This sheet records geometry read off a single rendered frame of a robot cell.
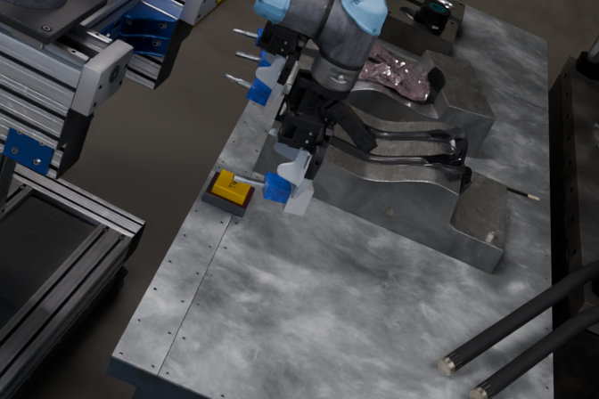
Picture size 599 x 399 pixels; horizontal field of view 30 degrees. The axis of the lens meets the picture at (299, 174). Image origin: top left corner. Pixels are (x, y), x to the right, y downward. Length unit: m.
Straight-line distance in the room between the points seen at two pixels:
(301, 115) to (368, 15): 0.20
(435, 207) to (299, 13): 0.58
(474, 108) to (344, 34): 0.86
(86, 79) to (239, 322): 0.48
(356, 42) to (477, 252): 0.62
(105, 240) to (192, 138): 1.03
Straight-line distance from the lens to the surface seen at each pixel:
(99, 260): 2.72
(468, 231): 2.16
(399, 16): 2.91
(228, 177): 2.03
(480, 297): 2.12
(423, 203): 2.12
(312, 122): 1.77
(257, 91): 2.12
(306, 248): 2.00
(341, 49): 1.71
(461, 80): 2.61
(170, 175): 3.52
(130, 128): 3.67
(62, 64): 1.91
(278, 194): 1.86
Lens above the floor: 1.91
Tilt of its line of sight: 30 degrees down
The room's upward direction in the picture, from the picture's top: 24 degrees clockwise
